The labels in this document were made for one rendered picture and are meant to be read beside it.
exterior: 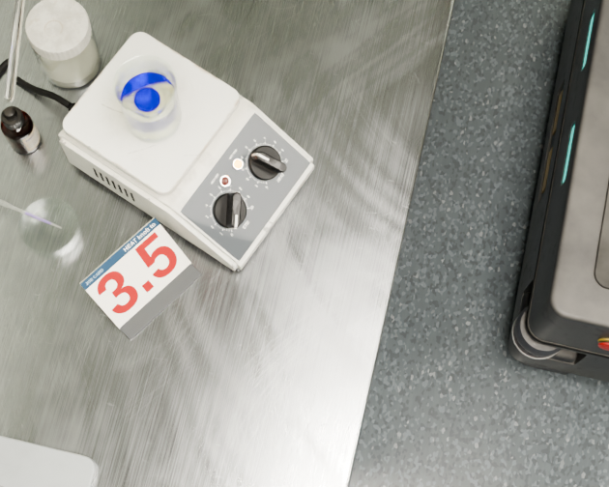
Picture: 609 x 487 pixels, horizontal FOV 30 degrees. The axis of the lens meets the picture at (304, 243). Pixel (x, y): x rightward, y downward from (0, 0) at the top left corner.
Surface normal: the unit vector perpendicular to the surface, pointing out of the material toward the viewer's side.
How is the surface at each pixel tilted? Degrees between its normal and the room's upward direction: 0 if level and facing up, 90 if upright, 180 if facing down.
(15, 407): 0
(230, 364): 0
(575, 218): 0
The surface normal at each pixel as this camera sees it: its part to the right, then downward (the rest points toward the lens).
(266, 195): 0.44, 0.01
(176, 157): 0.02, -0.30
